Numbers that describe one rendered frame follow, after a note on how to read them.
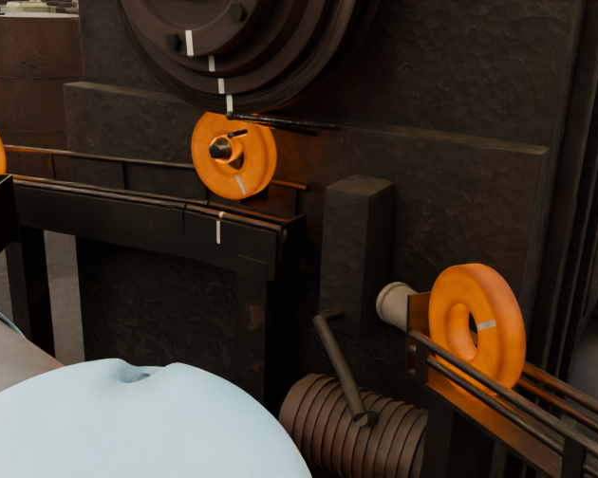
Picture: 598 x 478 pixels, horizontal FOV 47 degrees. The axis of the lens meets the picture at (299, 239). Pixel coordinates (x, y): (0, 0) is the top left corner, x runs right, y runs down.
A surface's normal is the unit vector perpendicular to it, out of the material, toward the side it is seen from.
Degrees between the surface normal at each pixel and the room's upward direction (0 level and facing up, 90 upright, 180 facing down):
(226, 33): 90
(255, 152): 90
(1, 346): 21
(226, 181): 90
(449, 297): 90
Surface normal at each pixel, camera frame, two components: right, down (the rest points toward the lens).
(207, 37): -0.52, 0.28
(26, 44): 0.31, 0.34
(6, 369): 0.22, -0.95
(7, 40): 0.00, 0.34
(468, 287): -0.94, 0.09
